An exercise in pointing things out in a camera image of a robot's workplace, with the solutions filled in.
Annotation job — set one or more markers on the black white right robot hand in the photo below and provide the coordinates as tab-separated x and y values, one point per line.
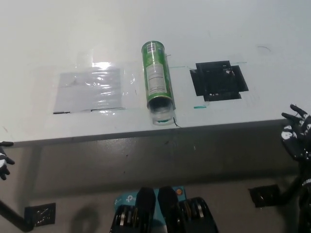
295	138

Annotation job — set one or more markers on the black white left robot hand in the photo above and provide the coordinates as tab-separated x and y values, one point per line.
3	161

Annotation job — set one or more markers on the clear plastic chips tray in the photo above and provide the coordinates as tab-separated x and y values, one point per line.
161	114

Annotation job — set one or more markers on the black teal robot torso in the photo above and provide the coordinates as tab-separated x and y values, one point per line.
165	211

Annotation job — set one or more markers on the green cylindrical chips can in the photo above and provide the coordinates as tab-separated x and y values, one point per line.
155	72

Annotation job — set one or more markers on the black metal table leg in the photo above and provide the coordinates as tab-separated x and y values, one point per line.
14	216
290	189

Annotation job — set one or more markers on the black tape square patch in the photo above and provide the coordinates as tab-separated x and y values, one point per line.
218	81

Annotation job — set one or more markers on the short green tape mark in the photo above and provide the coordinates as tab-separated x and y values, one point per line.
199	107

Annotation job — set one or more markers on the clear plastic sheet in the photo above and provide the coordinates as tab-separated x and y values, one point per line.
87	89

